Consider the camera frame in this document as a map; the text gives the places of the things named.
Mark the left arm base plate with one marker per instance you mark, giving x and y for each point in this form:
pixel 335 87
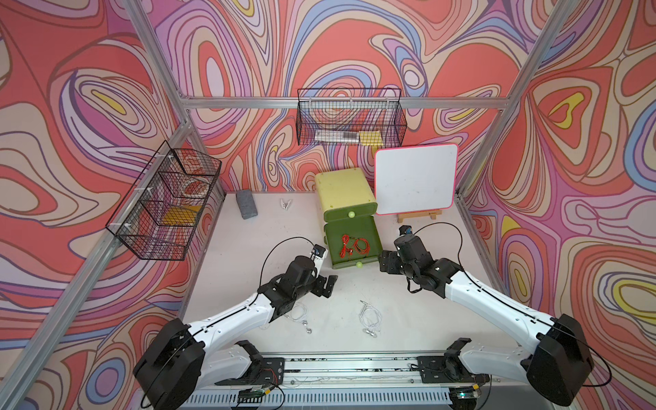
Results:
pixel 267 371

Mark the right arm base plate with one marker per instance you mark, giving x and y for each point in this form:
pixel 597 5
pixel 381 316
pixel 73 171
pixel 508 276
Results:
pixel 446 370

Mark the white earphones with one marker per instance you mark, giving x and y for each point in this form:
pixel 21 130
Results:
pixel 298 314
pixel 370 319

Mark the wooden easel stand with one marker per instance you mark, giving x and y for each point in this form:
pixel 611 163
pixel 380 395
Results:
pixel 432 214

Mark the red earphones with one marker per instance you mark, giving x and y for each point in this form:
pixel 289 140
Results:
pixel 362 246
pixel 347 249

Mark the grey sponge block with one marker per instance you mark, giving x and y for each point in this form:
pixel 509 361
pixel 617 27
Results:
pixel 246 204

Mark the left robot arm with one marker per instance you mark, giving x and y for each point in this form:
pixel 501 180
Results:
pixel 184 357

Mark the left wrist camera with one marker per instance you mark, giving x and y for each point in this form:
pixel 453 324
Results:
pixel 319 253

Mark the back black wire basket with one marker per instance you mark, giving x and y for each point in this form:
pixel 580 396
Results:
pixel 369 117

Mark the pink framed whiteboard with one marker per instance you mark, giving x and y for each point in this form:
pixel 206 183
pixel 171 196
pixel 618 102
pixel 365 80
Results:
pixel 415 178

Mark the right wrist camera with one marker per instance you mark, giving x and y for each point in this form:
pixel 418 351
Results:
pixel 405 230

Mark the left black wire basket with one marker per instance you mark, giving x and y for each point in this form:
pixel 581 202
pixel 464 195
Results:
pixel 163 208

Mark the green drawer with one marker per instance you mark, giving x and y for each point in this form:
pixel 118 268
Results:
pixel 353 242
pixel 334 213

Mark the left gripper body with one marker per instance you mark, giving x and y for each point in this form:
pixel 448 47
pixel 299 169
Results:
pixel 318 285

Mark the yellow green drawer cabinet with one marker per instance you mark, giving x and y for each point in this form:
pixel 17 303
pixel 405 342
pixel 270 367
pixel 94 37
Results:
pixel 345 188

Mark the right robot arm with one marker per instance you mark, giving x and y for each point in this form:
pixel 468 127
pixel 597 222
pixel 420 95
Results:
pixel 552 354

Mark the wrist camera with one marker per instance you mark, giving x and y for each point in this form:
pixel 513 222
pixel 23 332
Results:
pixel 319 253
pixel 405 230

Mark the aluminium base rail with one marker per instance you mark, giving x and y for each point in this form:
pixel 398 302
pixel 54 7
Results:
pixel 327 381

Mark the black wire basket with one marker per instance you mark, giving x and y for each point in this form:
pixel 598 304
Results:
pixel 163 208
pixel 369 117

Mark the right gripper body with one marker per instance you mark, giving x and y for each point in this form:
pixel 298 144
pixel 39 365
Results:
pixel 401 267

